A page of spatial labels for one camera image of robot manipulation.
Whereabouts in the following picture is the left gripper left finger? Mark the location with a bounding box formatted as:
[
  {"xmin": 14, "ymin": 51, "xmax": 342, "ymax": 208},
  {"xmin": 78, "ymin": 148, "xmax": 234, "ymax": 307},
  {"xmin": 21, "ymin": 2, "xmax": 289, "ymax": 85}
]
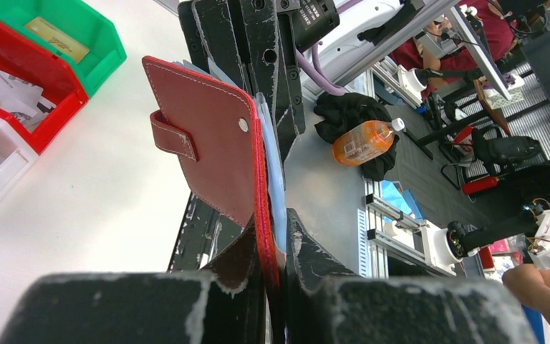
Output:
[{"xmin": 0, "ymin": 226, "xmax": 264, "ymax": 343}]

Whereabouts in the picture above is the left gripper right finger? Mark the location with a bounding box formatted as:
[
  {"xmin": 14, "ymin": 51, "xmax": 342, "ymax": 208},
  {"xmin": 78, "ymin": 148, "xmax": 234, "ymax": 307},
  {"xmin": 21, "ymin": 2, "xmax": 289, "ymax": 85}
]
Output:
[{"xmin": 286, "ymin": 209, "xmax": 536, "ymax": 343}]

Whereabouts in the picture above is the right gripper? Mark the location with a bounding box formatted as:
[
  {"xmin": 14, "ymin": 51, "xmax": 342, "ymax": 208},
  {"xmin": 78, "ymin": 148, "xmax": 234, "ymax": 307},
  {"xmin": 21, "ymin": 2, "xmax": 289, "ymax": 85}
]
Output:
[{"xmin": 177, "ymin": 0, "xmax": 340, "ymax": 161}]

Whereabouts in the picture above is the red leather card holder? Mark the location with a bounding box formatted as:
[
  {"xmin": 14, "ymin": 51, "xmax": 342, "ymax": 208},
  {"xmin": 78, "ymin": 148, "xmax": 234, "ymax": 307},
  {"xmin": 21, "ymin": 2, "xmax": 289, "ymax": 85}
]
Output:
[{"xmin": 141, "ymin": 55, "xmax": 288, "ymax": 344}]

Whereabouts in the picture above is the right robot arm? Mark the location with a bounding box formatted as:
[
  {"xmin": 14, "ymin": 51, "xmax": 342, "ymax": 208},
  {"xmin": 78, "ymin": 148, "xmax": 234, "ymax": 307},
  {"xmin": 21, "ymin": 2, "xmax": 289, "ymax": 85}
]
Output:
[{"xmin": 175, "ymin": 1, "xmax": 454, "ymax": 160}]

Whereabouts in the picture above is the gold cards stack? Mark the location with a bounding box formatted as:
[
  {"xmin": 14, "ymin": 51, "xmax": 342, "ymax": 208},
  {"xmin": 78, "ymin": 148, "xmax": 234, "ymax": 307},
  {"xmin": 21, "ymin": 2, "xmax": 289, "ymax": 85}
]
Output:
[{"xmin": 24, "ymin": 16, "xmax": 90, "ymax": 63}]

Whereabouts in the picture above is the white VIP cards stack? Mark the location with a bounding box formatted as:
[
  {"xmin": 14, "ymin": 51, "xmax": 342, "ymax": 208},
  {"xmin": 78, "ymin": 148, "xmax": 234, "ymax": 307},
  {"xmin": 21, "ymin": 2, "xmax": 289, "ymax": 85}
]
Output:
[{"xmin": 0, "ymin": 70, "xmax": 56, "ymax": 132}]

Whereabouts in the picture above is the black cloth bundle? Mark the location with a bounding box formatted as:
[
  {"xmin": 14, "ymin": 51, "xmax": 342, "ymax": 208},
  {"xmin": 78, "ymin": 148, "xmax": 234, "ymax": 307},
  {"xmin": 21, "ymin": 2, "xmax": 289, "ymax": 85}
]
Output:
[{"xmin": 314, "ymin": 92, "xmax": 400, "ymax": 181}]

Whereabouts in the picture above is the orange drink bottle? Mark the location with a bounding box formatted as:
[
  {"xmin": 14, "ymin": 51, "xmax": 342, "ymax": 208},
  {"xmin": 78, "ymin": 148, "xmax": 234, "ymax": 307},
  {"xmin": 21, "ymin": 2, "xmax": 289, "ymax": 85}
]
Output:
[{"xmin": 332, "ymin": 118, "xmax": 405, "ymax": 166}]

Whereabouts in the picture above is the green plastic bin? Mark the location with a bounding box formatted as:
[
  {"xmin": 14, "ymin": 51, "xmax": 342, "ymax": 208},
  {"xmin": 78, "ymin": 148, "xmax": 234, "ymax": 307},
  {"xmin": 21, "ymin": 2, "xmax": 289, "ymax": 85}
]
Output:
[{"xmin": 0, "ymin": 0, "xmax": 127, "ymax": 97}]

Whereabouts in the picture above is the red plastic bin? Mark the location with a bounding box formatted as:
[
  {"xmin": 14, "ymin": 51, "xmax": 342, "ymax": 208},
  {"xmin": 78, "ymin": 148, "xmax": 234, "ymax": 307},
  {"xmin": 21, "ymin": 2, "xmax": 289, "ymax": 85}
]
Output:
[{"xmin": 0, "ymin": 21, "xmax": 89, "ymax": 154}]

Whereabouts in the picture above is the white cable comb rail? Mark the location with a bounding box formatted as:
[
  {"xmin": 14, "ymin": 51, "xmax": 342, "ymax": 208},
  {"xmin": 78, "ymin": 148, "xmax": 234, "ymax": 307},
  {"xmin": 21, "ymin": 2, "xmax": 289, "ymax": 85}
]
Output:
[{"xmin": 357, "ymin": 209, "xmax": 372, "ymax": 278}]

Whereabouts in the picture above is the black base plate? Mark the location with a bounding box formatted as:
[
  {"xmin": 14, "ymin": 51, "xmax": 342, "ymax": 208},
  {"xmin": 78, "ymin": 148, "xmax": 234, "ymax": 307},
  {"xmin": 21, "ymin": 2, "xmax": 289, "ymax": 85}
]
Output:
[{"xmin": 167, "ymin": 193, "xmax": 242, "ymax": 273}]

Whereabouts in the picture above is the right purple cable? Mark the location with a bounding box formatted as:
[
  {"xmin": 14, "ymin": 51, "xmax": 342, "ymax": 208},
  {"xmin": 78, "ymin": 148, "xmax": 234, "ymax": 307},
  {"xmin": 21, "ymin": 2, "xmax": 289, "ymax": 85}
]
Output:
[{"xmin": 294, "ymin": 0, "xmax": 366, "ymax": 97}]

